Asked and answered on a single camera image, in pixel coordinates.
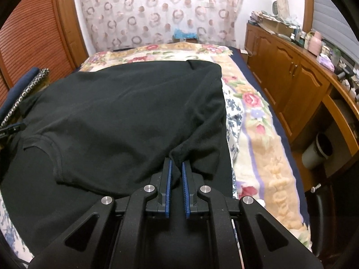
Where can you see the wooden sideboard cabinet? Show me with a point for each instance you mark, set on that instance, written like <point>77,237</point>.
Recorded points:
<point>306,97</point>

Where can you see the green translucent bottle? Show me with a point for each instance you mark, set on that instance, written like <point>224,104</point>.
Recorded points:
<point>336,55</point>

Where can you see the grey waste bin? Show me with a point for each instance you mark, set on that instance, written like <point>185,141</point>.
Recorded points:
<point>318,152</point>

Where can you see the floral pink bed blanket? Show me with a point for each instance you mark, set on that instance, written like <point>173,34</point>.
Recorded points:
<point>262,167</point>

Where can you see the black white patterned cloth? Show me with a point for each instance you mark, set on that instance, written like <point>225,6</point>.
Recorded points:
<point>40,80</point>

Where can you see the small white desk fan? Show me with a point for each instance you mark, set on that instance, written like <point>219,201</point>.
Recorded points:
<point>275,8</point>

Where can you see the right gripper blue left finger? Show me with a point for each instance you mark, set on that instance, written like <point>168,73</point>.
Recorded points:
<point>145,205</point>

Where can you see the cardboard box with clutter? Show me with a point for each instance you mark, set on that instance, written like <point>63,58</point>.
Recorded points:
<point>273,24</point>

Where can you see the pink thermos bottle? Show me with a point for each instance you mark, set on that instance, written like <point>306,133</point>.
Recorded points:
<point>315,44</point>

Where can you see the navy blue folded cloth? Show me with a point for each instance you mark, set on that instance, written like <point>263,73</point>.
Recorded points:
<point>17,90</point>

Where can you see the grey window blind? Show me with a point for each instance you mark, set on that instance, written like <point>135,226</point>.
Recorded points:
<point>332,25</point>

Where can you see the wooden louvered wardrobe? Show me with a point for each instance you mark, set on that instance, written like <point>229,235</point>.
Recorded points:
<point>44,34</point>

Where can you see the pink tissue pack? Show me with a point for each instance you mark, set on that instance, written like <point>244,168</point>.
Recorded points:
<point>325,61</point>

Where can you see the blue item on box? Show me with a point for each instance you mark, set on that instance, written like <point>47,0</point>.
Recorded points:
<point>181,36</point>

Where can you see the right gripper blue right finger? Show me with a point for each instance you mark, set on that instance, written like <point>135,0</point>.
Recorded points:
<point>214,212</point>

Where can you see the circle patterned curtain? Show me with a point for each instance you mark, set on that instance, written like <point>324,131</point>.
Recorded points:
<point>121,24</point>

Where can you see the blue floral white blanket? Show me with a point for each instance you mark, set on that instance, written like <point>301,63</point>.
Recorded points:
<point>234,114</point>

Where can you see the black Superman t-shirt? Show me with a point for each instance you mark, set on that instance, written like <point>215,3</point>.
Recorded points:
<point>105,133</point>

